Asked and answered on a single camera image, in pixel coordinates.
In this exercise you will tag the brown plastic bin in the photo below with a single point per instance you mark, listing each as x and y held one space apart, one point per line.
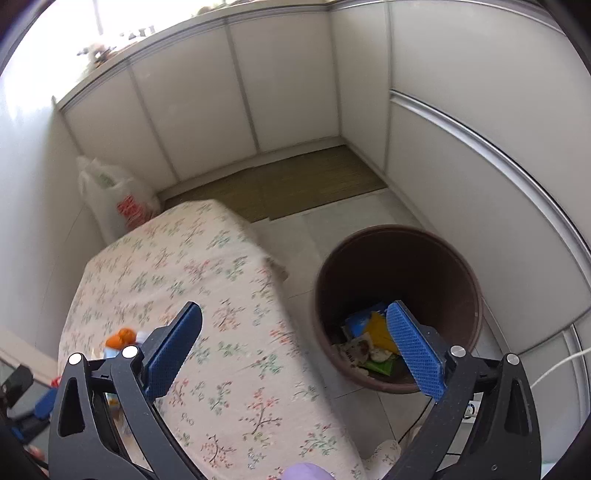
397 267

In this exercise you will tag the orange plastic item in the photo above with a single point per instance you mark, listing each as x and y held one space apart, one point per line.
121 337

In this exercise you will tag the purple cloth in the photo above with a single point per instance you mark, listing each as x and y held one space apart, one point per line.
307 473

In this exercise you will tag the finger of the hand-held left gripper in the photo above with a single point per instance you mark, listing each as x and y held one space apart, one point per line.
19 432
46 405

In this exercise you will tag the kitchen utensils cluster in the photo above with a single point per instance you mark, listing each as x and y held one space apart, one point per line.
106 48

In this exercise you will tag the white plastic shopping bag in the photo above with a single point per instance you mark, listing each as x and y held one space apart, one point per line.
115 198

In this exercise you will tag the yellow packet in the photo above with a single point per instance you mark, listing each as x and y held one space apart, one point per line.
381 334

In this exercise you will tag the floral tablecloth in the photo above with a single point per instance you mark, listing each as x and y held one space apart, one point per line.
194 258

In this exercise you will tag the woven floor mat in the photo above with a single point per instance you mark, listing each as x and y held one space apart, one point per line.
300 180

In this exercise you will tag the white cabinet under window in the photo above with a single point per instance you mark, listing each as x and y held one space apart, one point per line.
207 92

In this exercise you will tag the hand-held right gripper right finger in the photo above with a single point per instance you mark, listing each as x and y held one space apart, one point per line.
413 355

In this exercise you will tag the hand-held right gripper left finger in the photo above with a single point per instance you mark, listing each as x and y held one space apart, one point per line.
171 355

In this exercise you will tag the blue carton box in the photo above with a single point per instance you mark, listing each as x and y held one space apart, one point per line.
362 323

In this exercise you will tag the white cabinet with drawers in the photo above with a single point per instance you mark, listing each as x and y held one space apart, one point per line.
461 115

